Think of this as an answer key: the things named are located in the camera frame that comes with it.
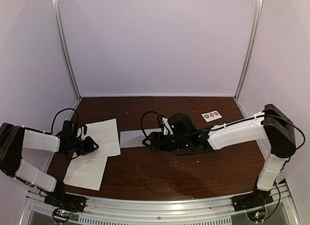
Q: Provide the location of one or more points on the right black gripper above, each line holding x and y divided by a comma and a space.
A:
154, 136

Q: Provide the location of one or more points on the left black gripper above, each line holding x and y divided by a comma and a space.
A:
89, 147

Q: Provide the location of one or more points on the white envelope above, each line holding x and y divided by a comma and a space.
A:
133, 138

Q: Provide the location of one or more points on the white letter paper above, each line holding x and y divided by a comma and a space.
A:
105, 134

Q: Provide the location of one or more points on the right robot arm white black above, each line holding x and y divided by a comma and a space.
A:
178, 133

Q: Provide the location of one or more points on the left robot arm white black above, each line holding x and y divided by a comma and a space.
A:
14, 140

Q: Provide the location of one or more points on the white paper sheet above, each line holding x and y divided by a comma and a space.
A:
86, 172

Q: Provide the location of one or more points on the sticker sheet with round stickers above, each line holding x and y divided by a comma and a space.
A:
211, 116

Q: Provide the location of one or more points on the left circuit board with leds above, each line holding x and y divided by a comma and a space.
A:
60, 215

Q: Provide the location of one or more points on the circuit board with leds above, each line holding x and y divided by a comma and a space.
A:
60, 215
256, 216

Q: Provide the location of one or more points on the right circuit board with leds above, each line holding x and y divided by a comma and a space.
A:
256, 216

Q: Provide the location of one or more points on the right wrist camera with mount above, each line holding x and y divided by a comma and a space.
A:
164, 125

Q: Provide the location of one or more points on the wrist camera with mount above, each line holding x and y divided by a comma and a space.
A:
72, 130
164, 125

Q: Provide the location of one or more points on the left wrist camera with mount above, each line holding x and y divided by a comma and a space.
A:
72, 130

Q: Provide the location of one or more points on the front aluminium rail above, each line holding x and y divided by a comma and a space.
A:
209, 211

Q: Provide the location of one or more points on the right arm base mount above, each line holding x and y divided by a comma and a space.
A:
251, 200

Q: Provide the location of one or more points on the left aluminium frame post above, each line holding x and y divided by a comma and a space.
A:
64, 48

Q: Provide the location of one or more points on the aluminium frame post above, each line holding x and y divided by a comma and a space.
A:
257, 15
64, 48

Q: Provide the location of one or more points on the right aluminium frame post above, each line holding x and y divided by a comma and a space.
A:
257, 15

